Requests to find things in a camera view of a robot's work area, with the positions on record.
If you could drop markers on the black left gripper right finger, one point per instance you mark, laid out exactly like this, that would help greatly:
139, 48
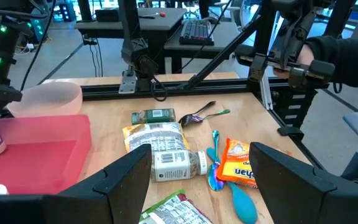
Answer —
297, 193

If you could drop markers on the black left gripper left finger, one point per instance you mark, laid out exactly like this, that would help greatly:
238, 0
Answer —
117, 193

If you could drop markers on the green edged ramen packet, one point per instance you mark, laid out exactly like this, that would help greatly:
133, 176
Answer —
172, 211

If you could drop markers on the person's forearm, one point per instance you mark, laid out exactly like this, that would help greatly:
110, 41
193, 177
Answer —
346, 62

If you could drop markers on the yellow edged food packet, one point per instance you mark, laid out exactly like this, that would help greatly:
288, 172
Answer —
154, 137

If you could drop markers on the pink translucent bowl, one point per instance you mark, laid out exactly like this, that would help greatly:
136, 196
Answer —
48, 99

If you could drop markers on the teal silicone spoon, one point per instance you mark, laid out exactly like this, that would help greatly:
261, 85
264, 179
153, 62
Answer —
244, 205

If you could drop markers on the white label spice jar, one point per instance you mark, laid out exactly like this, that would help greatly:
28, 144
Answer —
172, 165

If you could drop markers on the orange ramen noodle packet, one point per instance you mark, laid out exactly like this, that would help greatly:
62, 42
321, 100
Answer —
235, 161

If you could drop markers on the pink plastic bin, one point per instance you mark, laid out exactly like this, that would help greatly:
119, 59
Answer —
42, 155

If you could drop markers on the blue green iridescent spoon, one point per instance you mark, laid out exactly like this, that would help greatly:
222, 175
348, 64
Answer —
214, 182

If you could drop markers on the black spoon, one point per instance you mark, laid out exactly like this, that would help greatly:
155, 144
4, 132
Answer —
183, 119

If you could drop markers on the silver mounting plate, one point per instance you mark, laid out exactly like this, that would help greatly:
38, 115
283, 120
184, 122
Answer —
127, 84

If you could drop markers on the purple iridescent spoon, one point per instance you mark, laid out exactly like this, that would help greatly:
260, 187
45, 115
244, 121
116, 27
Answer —
197, 118

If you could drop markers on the black desk device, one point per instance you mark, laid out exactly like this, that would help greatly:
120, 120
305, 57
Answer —
107, 15

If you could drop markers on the person's hand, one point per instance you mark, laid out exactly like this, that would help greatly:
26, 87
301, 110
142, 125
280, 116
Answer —
306, 56

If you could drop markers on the red tipped tool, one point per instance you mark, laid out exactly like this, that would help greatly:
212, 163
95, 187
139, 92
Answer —
162, 14

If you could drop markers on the dark grey keyboard desk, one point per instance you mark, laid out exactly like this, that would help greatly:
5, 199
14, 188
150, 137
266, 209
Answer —
225, 31

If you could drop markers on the black backlit keyboard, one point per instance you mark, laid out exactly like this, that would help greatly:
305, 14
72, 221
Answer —
196, 31

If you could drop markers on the black aluminium table frame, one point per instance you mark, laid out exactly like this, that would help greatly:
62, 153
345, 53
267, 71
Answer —
216, 85

